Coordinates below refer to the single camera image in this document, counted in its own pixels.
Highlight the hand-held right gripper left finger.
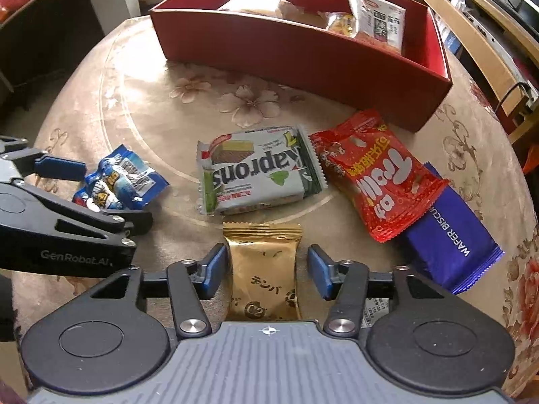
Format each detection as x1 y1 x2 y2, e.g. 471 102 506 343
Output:
71 243 228 339

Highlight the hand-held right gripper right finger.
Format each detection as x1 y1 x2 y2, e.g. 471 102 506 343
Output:
307 244 464 339

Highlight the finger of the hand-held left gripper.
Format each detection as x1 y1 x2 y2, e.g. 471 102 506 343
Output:
0 136 85 184
17 181 153 247

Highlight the blue candy packet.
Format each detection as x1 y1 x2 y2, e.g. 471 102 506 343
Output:
72 144 170 212

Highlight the gold foil snack packet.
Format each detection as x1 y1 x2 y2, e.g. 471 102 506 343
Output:
222 222 303 321

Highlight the white printed snack packet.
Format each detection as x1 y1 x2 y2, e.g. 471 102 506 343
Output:
360 297 390 328

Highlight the green and white wafer packet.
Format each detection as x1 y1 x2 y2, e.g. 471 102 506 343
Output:
197 125 328 216

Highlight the red gummy candy packet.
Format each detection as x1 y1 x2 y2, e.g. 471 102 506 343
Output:
309 108 449 244

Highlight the purple wafer biscuit packet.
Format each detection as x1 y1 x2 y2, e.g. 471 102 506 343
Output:
398 162 505 295

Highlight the red cardboard box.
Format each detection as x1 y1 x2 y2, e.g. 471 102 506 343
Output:
148 0 453 133

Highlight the clear yellow snack packet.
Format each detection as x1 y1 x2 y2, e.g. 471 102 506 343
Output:
326 13 358 38

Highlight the steamed cake packet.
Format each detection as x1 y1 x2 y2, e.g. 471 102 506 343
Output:
217 0 327 30

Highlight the grey spicy strips packet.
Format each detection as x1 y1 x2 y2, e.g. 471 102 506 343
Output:
346 0 407 55

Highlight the dark table with white drawers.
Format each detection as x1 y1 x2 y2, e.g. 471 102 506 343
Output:
0 0 129 93

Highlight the red plastic bag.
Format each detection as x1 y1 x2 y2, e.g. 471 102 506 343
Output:
522 143 539 177

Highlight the wooden television cabinet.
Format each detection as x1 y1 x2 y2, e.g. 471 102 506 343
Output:
371 0 539 148

